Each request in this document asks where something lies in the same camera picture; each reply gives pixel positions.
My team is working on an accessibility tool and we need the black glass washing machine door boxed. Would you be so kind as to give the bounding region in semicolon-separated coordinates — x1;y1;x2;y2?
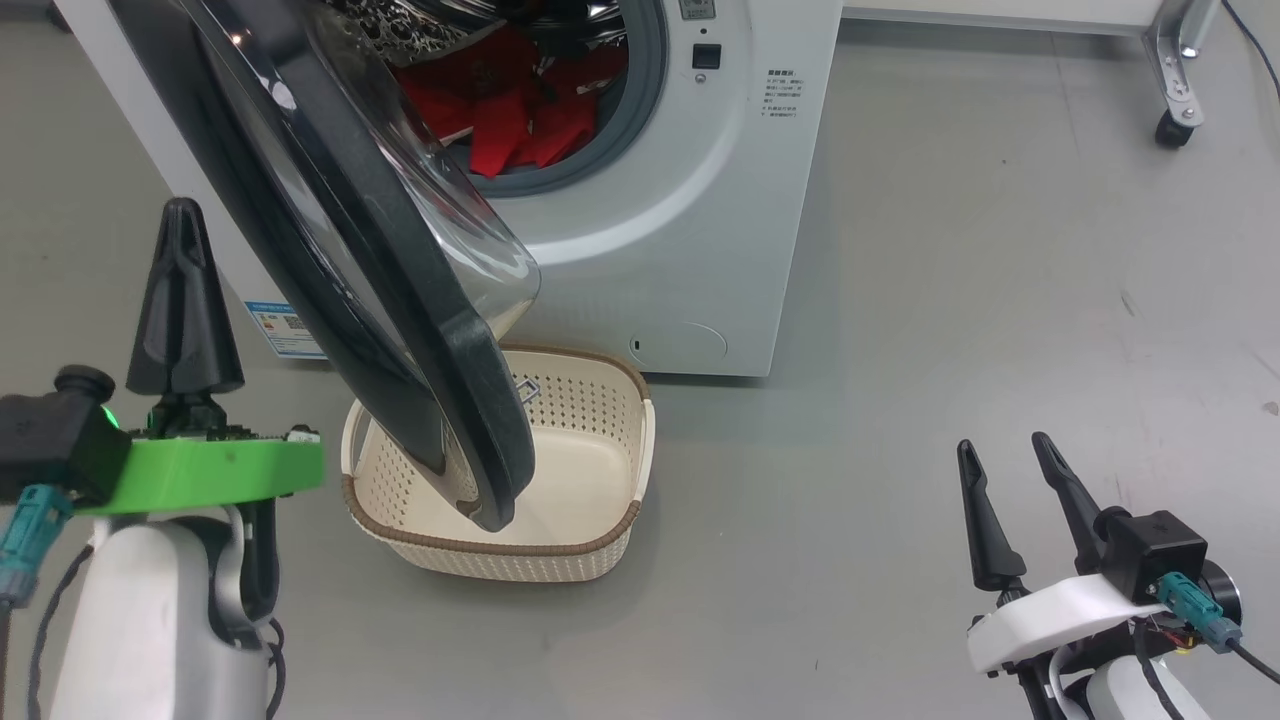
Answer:
108;0;542;534

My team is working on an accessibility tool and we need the left camera cable teal connector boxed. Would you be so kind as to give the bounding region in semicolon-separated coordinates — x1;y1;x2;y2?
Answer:
0;484;75;613

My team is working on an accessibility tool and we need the black floor cable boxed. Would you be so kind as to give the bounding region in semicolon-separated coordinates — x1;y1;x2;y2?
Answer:
1220;0;1280;101

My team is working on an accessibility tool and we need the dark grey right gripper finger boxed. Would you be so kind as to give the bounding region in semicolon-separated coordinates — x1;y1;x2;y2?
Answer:
956;439;1029;594
1030;431;1111;577

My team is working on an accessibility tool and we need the white front-load washing machine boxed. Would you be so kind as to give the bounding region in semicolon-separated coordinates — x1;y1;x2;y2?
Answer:
55;0;844;379

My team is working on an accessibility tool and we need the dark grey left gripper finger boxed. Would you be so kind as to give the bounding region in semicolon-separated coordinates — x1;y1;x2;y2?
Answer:
185;197;246;397
125;197;187;397

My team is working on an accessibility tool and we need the red garment with white band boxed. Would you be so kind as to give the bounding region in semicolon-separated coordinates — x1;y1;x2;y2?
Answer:
393;28;631;181

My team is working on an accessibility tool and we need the cream perforated laundry basket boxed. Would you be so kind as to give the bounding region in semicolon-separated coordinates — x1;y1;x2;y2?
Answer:
339;342;657;584

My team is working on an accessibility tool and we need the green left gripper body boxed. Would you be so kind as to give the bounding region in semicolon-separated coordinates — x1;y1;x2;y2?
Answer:
78;396;327;518

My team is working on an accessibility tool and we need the camera cable teal connector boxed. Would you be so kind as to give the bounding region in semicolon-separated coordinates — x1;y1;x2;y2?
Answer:
1153;572;1280;687
0;484;75;613

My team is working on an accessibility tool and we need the right camera cable teal connector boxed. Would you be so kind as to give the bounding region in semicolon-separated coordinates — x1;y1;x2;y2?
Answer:
1153;572;1280;687

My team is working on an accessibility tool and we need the blue energy label sticker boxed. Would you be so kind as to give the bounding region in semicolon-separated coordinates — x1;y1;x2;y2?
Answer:
244;299;328;360

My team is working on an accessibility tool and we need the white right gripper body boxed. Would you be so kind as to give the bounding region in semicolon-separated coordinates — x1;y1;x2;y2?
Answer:
965;573;1171;676

